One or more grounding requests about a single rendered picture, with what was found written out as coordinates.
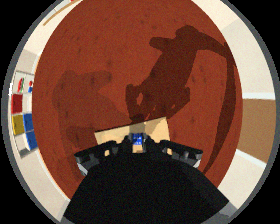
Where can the blue die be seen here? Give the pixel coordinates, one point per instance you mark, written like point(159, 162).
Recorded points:
point(137, 139)

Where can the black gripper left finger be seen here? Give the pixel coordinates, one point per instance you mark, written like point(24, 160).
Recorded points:
point(92, 156)

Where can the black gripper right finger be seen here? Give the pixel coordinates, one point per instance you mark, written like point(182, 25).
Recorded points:
point(158, 151)

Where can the tan square mat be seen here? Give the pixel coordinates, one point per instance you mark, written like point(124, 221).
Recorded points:
point(157, 128)

